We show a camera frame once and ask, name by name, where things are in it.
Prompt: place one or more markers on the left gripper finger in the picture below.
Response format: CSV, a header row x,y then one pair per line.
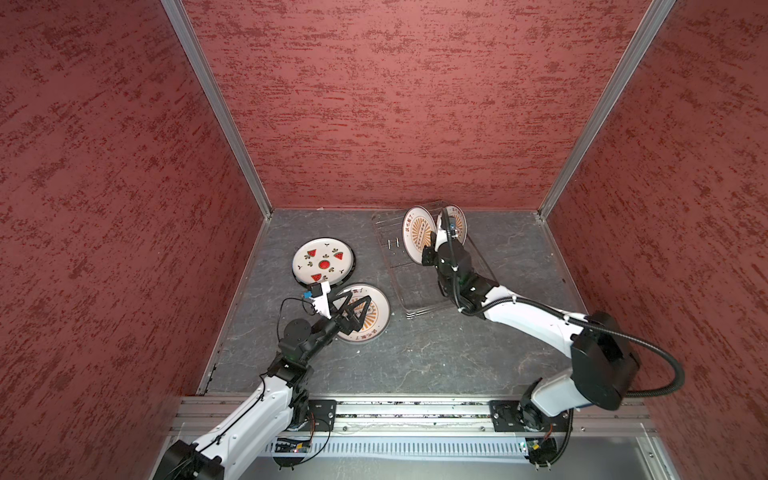
x,y
357,311
339,302

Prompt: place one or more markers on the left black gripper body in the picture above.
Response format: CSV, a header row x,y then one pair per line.
x,y
341,324

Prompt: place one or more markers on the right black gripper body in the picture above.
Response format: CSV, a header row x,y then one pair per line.
x,y
435,260

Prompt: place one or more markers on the orange sunburst plate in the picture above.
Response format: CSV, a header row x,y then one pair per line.
x,y
417,229
458,223
378,314

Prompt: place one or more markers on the watermelon blue rim plate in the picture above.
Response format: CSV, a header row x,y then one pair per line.
x,y
323,261

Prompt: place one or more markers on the black striped rim plate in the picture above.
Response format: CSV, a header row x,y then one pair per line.
x,y
348,273

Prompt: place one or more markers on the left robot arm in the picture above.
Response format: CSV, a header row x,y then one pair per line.
x,y
280,402

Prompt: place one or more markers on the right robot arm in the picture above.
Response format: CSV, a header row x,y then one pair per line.
x,y
603,363

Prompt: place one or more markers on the left connector board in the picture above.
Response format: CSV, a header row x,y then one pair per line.
x,y
293,446

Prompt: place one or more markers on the connector board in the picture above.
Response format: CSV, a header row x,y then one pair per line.
x,y
293,446
541,452

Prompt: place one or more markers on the right connector board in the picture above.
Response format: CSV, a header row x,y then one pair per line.
x,y
541,452

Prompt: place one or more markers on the right corner aluminium profile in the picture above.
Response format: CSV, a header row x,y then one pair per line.
x,y
641,40

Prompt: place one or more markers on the corner aluminium profile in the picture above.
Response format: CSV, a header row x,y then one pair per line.
x,y
641,40
183,28

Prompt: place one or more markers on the left corner aluminium profile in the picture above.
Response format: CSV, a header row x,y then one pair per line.
x,y
183,28

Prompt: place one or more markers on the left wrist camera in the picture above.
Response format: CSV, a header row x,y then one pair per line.
x,y
318,295

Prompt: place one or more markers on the wire dish rack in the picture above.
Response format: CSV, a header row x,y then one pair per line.
x,y
416,287

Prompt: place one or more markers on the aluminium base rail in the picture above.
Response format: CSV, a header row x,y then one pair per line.
x,y
463,428

